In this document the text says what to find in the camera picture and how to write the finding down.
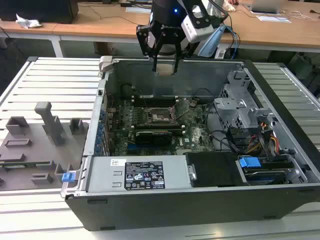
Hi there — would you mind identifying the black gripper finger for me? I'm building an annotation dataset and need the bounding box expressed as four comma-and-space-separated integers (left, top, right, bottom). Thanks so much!
173, 36, 194, 75
136, 24, 166, 74

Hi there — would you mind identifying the small CPU plate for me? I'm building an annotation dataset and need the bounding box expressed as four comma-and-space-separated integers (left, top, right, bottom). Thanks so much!
156, 63, 176, 76

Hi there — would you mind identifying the metal socket cover frame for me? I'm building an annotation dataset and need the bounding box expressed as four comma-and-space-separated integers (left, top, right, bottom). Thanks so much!
171, 98, 191, 121

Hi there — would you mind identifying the CPU socket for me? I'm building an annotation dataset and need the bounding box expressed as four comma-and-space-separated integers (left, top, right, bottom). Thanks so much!
146, 106, 180, 126

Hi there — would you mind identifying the white paper sheet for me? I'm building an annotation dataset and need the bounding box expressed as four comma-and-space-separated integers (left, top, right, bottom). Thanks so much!
256, 15, 293, 24
125, 6, 153, 14

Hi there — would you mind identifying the pale blue teach pendant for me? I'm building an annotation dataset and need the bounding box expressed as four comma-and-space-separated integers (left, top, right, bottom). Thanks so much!
196, 24, 226, 58

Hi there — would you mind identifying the grey case corner latch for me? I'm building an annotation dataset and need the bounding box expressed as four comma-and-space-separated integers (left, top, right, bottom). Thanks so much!
98, 55, 114, 74

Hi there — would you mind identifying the wooden desk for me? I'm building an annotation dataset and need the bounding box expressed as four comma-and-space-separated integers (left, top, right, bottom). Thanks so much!
0, 0, 320, 59

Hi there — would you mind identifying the silver metal drive cage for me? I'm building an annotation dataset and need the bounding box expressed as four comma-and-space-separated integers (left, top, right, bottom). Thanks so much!
213, 69, 279, 131

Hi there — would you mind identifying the green motherboard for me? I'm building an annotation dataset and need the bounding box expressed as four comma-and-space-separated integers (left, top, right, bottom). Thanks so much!
104, 96, 219, 157

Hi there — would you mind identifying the black graphics card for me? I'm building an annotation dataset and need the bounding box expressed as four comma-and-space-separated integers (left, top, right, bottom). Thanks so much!
134, 130, 174, 147

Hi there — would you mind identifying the silver laptop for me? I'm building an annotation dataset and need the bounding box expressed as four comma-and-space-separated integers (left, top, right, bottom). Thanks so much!
249, 0, 288, 14

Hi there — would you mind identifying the black computer box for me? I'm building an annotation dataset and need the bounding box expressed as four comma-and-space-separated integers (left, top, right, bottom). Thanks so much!
0, 0, 80, 25

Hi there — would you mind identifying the crumpled white paper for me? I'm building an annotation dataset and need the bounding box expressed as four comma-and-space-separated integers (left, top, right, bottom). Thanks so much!
15, 13, 43, 29

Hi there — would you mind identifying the black plastic shroud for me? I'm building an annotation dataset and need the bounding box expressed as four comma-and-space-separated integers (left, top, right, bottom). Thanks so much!
185, 151, 248, 189

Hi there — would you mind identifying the black label sticker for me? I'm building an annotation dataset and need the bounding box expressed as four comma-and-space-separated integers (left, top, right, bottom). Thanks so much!
124, 161, 165, 190

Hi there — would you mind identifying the blue disk carrier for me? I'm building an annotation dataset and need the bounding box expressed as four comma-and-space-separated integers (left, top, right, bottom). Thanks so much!
238, 155, 295, 186

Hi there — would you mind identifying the grey power supply unit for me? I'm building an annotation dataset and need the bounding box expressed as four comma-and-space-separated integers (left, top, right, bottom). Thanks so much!
86, 154, 191, 193

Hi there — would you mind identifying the grey parts rack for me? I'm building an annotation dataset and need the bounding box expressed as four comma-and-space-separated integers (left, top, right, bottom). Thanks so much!
0, 101, 90, 192

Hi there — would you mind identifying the blue case latch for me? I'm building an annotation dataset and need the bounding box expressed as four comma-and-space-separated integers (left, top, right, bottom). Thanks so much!
61, 172, 76, 184

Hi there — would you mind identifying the black and grey PC case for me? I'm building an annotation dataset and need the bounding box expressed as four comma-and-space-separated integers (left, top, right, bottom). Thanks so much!
61, 56, 320, 232

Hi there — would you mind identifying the green RAM stick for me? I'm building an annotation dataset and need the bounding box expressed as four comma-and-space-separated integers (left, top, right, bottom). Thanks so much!
0, 160, 51, 168

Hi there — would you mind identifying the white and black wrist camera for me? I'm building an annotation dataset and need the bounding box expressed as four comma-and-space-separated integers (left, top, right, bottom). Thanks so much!
180, 3, 216, 44

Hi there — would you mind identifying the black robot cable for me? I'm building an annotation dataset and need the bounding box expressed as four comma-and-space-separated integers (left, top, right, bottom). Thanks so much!
206, 0, 230, 25

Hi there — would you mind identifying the blue cable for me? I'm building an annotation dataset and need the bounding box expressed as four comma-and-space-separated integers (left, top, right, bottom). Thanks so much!
226, 24, 241, 60

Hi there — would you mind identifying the black wire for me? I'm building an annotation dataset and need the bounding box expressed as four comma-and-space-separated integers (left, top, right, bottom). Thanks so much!
204, 103, 241, 154

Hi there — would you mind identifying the silver metal handle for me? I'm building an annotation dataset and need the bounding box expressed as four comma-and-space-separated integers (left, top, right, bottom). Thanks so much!
188, 164, 199, 181

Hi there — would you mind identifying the yellow red wire bundle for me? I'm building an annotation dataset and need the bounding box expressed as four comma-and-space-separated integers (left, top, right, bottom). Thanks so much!
245, 119, 280, 154

